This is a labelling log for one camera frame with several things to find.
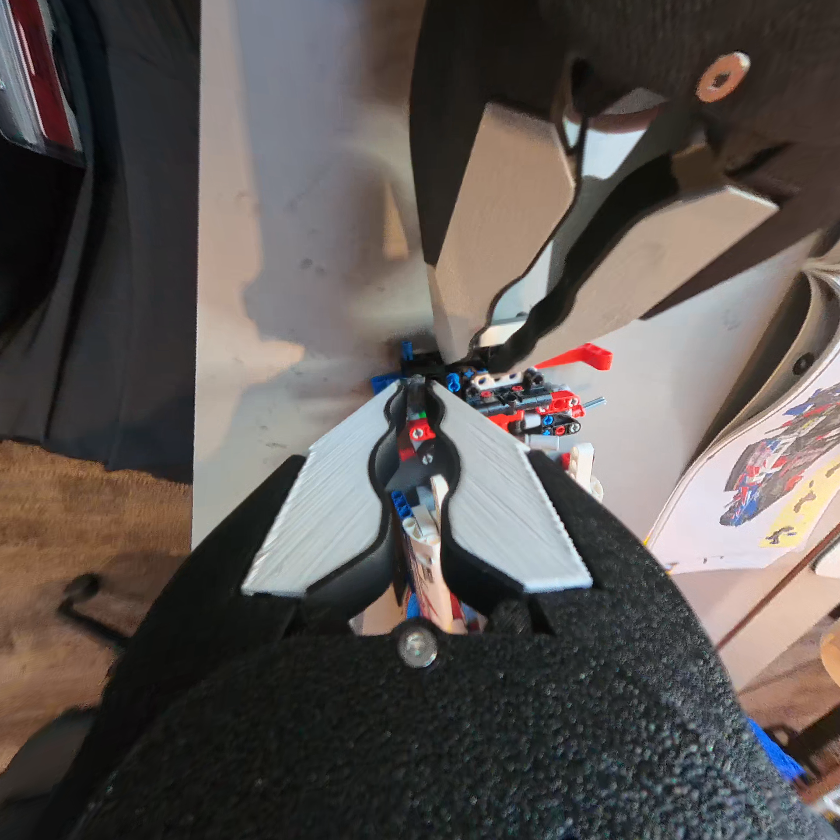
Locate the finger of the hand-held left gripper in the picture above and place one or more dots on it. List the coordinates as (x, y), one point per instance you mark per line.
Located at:
(656, 269)
(499, 216)

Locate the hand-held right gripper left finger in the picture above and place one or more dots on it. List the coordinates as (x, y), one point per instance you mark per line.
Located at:
(328, 512)

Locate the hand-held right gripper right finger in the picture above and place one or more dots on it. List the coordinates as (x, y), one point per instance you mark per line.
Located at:
(512, 512)

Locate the toy brick race car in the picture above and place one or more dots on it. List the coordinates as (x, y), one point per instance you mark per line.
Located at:
(525, 394)

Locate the black brick assembly blue pins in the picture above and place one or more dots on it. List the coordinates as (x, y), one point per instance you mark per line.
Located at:
(420, 359)

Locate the grey desk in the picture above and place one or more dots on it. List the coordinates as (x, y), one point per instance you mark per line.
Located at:
(295, 197)

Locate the open instruction booklet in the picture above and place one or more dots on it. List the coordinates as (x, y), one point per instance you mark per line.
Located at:
(754, 459)

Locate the blue storage bin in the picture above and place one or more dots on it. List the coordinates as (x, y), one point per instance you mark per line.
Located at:
(774, 748)

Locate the red black printed box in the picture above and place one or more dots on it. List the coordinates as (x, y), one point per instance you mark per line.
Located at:
(39, 79)

